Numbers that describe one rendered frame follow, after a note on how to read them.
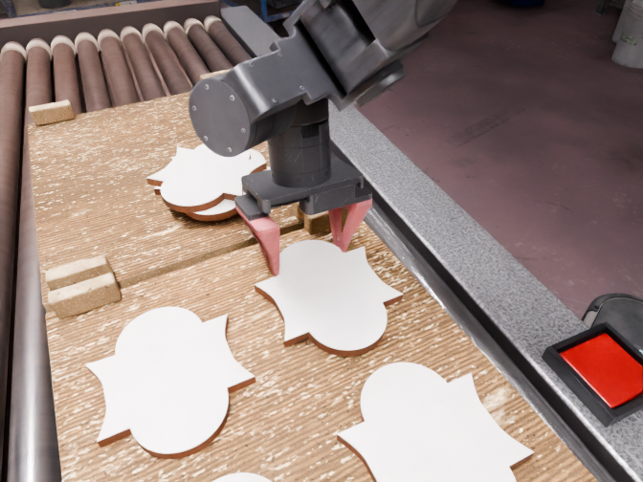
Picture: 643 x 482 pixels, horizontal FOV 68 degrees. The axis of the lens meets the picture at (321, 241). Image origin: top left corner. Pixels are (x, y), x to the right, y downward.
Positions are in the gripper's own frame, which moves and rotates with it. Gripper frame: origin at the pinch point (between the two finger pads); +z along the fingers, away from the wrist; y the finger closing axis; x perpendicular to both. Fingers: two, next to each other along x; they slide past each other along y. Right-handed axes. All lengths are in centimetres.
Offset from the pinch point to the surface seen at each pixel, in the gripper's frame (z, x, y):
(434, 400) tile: 4.4, -18.5, 2.1
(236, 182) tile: -4.3, 13.4, -2.7
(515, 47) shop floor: 35, 231, 281
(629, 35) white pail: 26, 172, 321
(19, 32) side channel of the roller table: -16, 94, -24
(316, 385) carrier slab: 4.6, -12.1, -5.4
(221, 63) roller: -10, 61, 11
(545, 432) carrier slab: 6.3, -24.0, 8.7
